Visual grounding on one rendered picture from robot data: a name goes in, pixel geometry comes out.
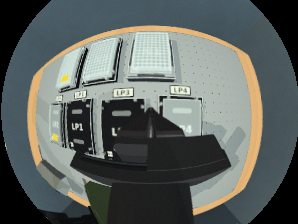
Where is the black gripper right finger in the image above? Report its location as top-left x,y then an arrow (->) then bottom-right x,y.
151,107 -> 185,138

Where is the grey button panel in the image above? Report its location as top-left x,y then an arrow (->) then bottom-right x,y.
36,145 -> 73,196

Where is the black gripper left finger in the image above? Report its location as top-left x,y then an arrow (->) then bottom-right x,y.
116,107 -> 151,138

